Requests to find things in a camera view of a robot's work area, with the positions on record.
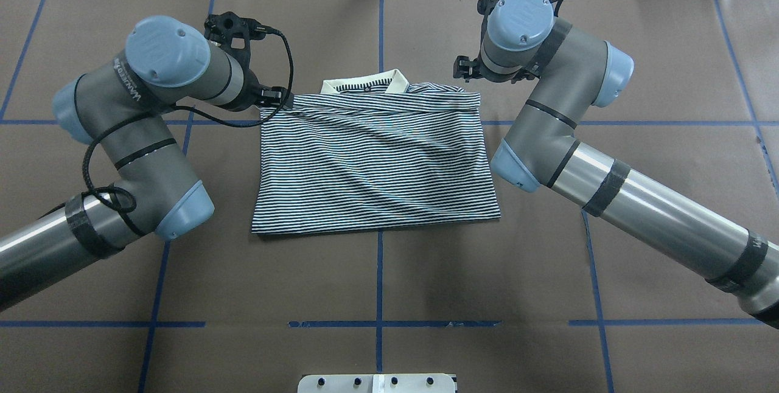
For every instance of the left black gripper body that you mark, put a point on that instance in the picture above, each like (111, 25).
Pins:
(251, 93)

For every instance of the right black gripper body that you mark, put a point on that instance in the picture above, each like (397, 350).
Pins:
(467, 68)

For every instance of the navy white striped polo shirt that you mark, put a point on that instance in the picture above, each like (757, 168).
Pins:
(374, 152)

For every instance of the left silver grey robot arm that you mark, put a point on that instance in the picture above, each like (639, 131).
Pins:
(137, 178)

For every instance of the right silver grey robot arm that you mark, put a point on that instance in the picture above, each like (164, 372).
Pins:
(522, 39)

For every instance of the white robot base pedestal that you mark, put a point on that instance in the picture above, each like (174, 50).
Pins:
(403, 382)

